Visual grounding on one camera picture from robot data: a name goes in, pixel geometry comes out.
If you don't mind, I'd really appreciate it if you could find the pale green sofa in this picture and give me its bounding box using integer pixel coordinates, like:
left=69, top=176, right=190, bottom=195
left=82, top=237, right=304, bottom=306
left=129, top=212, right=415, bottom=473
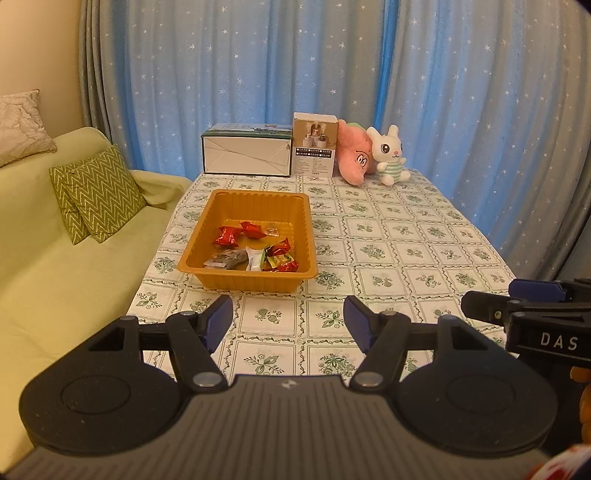
left=0, top=127, right=193, bottom=468

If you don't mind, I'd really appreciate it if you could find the small red candy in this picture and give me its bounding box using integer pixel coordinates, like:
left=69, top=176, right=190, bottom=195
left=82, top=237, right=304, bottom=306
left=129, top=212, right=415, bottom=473
left=212, top=225, right=240, bottom=249
left=239, top=220, right=269, bottom=240

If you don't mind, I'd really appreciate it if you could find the flat white cardboard box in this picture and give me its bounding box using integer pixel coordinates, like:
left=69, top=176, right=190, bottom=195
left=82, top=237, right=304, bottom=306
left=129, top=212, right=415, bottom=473
left=201, top=122, right=295, bottom=178

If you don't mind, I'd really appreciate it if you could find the blue star-print curtain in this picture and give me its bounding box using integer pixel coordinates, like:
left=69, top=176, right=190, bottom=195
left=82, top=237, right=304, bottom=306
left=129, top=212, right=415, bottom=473
left=379, top=0, right=591, bottom=284
left=78, top=0, right=389, bottom=182

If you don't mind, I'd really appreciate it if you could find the orange plastic tray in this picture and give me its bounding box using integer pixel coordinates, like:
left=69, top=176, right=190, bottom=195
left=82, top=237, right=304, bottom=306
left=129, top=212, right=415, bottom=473
left=178, top=188, right=319, bottom=294

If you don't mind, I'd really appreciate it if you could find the white bunny plush toy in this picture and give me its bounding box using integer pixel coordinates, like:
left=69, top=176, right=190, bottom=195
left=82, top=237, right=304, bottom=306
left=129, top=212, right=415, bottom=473
left=366, top=124, right=411, bottom=186

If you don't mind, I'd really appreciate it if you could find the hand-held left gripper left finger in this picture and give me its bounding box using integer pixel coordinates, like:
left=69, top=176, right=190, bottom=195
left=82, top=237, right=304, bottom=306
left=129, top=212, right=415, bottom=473
left=67, top=295, right=234, bottom=393

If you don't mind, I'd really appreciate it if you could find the pink plush toy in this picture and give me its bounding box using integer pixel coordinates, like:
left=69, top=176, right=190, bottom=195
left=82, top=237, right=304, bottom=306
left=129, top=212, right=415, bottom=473
left=336, top=119, right=376, bottom=187

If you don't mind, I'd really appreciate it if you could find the clear grey snack packet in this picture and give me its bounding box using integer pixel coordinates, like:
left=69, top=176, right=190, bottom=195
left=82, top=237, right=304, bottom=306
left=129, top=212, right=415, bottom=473
left=204, top=250, right=249, bottom=270

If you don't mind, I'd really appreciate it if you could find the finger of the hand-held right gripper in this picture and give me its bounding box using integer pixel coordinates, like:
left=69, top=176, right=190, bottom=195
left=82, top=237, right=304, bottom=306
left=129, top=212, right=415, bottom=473
left=461, top=290, right=515, bottom=325
left=508, top=278, right=568, bottom=302

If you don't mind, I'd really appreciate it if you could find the green zigzag pillow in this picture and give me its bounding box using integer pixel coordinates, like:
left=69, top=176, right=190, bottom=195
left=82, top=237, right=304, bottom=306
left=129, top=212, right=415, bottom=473
left=66, top=144, right=148, bottom=243
left=49, top=159, right=93, bottom=246

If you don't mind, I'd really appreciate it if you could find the beige patterned pillow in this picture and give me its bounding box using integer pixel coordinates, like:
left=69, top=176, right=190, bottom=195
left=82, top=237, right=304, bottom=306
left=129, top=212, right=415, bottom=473
left=0, top=90, right=58, bottom=168

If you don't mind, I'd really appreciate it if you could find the beige product box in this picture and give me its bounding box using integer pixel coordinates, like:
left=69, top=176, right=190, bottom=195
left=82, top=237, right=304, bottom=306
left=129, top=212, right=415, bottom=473
left=291, top=112, right=339, bottom=179

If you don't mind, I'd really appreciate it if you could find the red white printed clothing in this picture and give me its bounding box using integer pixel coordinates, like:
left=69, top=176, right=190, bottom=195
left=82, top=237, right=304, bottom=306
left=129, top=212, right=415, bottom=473
left=526, top=443, right=591, bottom=480

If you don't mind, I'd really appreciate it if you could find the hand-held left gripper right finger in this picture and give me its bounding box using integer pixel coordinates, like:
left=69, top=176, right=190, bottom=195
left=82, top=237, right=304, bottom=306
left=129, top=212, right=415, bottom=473
left=344, top=295, right=514, bottom=393

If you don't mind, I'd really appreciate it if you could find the person's right hand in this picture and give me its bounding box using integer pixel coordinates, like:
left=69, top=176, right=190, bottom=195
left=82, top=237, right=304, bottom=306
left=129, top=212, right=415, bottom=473
left=570, top=366, right=591, bottom=445

